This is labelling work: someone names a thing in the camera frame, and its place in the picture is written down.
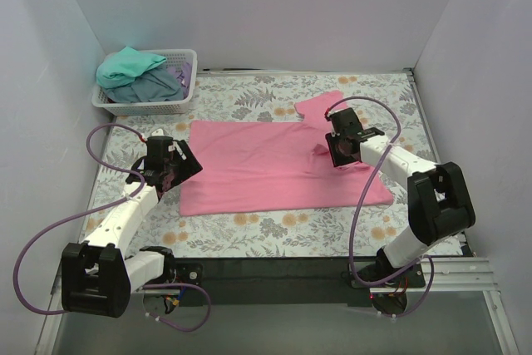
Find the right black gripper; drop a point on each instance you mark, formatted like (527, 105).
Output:
(338, 149)

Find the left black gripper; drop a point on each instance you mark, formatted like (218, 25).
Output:
(183, 165)

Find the pink t shirt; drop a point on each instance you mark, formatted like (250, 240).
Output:
(262, 166)

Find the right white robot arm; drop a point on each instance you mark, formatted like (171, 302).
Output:
(438, 201)

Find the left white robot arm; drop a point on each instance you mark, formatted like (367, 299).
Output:
(97, 277)

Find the floral patterned table mat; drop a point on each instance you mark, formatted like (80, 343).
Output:
(386, 101)

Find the grey-blue t shirt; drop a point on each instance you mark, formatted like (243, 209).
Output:
(153, 86)

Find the lavender t shirt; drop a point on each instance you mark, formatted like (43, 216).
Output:
(183, 76)

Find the white plastic laundry basket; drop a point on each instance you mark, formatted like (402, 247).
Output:
(174, 58)

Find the teal t shirt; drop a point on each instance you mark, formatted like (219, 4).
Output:
(123, 67)

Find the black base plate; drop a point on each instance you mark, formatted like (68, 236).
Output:
(271, 281)

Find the aluminium frame rail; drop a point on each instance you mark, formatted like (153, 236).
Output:
(453, 274)

